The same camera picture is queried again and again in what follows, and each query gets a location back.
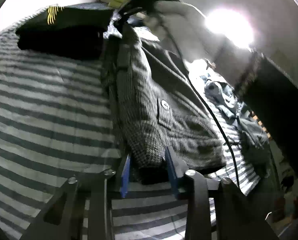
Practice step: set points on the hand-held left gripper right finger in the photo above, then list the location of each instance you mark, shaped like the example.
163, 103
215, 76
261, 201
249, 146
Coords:
171, 170

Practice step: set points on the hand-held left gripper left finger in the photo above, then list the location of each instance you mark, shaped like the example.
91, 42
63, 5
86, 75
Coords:
125, 177

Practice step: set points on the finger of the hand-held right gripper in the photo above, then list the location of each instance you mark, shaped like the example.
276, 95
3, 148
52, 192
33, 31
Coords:
131, 11
121, 22

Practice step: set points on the grey checked jacket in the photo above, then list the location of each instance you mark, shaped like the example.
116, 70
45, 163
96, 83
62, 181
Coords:
151, 105

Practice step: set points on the black folded garment yellow stripes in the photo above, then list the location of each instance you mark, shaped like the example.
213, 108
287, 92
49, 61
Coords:
63, 32

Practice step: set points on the blue white striped blanket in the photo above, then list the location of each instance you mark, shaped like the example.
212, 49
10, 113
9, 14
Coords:
46, 120

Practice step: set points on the person's dark garment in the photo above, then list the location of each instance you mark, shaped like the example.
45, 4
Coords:
281, 110

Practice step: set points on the wooden slat bed rail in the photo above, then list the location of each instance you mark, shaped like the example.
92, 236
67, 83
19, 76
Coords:
261, 125

